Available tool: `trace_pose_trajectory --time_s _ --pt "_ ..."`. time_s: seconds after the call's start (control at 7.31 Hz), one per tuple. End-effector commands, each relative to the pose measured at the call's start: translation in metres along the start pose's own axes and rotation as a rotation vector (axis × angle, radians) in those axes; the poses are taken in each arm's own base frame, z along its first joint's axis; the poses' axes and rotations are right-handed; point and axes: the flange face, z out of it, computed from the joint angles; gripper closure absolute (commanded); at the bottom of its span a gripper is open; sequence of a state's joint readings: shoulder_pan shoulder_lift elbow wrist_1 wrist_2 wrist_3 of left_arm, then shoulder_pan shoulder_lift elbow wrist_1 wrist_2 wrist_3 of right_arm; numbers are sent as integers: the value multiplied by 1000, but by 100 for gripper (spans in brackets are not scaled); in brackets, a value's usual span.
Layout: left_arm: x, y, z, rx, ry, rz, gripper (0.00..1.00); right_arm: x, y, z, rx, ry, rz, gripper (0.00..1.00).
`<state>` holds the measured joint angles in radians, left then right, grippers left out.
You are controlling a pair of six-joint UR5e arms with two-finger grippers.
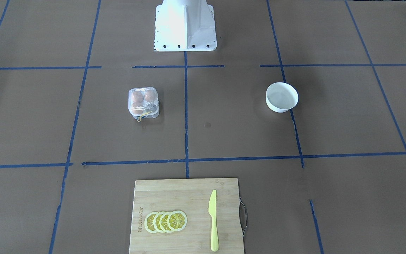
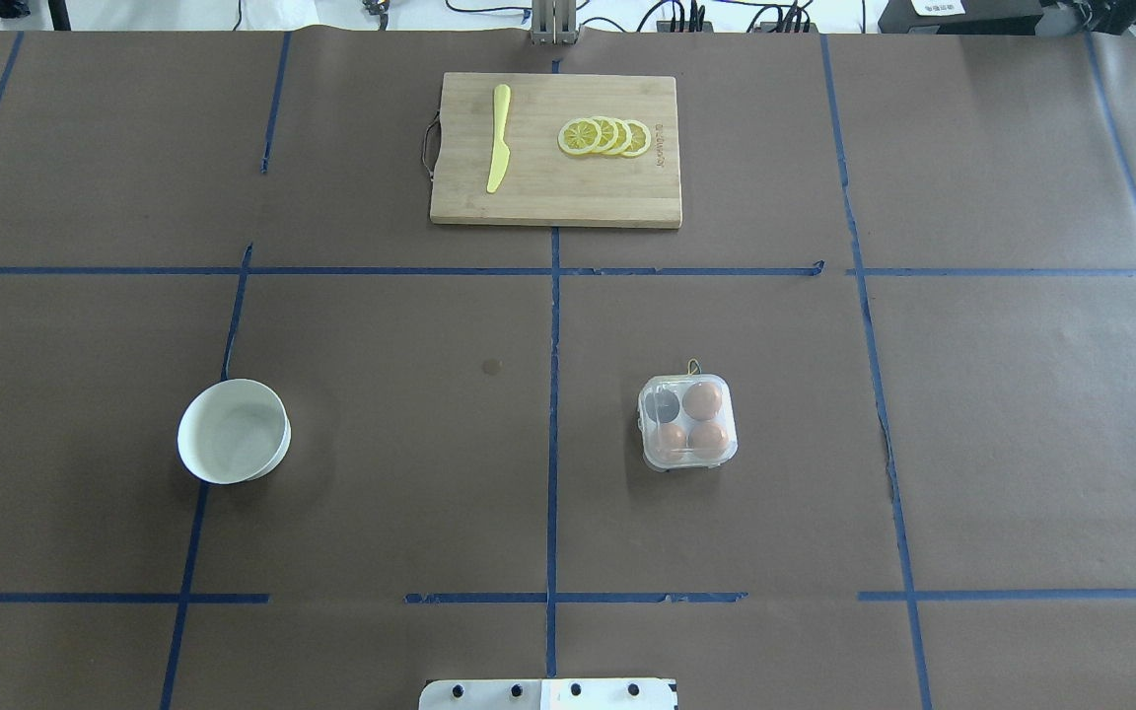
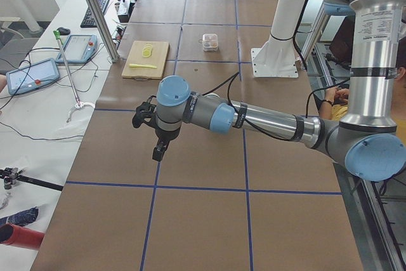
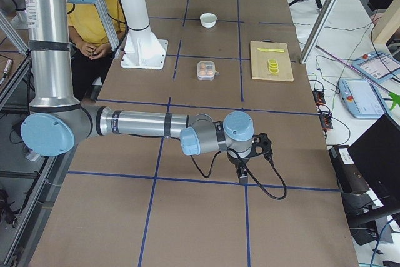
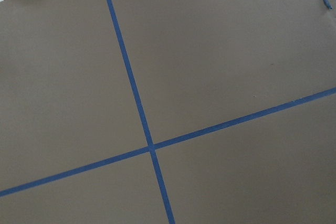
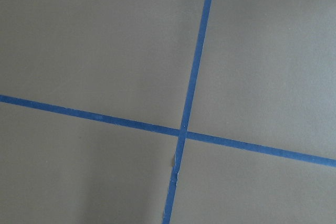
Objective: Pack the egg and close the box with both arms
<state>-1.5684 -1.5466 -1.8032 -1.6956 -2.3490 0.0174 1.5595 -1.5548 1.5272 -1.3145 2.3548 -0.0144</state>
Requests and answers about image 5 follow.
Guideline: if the blue tape strip lengthwise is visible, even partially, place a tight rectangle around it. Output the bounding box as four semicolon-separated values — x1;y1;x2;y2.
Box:
106;0;175;223

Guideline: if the blue tape strip crosswise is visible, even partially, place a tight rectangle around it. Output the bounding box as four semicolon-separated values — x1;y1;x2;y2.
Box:
1;88;335;197

